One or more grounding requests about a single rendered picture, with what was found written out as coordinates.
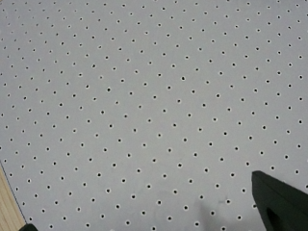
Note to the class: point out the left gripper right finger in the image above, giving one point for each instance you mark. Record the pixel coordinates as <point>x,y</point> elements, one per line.
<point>281,206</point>

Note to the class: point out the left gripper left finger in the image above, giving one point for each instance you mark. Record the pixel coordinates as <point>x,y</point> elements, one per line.
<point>28,227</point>

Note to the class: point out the grey base plate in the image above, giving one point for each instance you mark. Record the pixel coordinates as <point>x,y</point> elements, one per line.
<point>150,115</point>

